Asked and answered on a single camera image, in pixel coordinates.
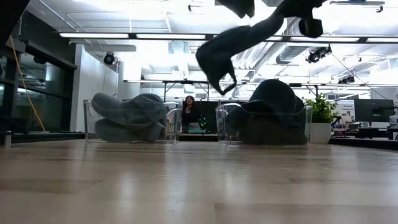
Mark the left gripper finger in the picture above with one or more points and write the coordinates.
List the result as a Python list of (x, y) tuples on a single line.
[(241, 7)]

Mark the dark teal towel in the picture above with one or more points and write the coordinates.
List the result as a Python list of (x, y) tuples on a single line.
[(220, 59)]

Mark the black track light cluster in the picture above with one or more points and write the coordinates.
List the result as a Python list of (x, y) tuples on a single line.
[(346, 80), (318, 53)]

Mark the grey ceiling light fixture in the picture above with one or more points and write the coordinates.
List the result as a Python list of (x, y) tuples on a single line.
[(357, 2)]

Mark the green plant white pot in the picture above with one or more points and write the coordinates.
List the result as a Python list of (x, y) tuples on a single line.
[(321, 112)]

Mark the white printed sign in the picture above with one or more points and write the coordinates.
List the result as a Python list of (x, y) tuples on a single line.
[(345, 110)]

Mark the person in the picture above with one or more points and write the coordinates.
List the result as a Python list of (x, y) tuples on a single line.
[(189, 113)]

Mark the clear plastic bin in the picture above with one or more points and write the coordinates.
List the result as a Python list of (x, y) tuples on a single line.
[(174, 124), (222, 124)]

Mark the green lit device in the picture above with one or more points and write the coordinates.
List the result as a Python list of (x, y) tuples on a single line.
[(203, 123)]

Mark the black computer monitor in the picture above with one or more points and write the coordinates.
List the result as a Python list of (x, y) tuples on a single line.
[(373, 110)]

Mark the teal desk object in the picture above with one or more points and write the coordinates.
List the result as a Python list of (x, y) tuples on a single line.
[(196, 128)]

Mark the round black spotlight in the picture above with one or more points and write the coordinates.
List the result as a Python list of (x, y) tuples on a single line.
[(109, 58)]

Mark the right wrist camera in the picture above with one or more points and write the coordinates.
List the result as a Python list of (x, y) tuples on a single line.
[(311, 28)]

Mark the black framed glass wall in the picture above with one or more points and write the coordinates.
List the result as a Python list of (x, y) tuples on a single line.
[(46, 93)]

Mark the black frame rail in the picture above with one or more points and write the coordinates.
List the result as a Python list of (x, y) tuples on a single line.
[(46, 137)]

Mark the grey metal post foot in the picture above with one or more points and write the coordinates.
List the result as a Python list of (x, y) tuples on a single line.
[(6, 138)]

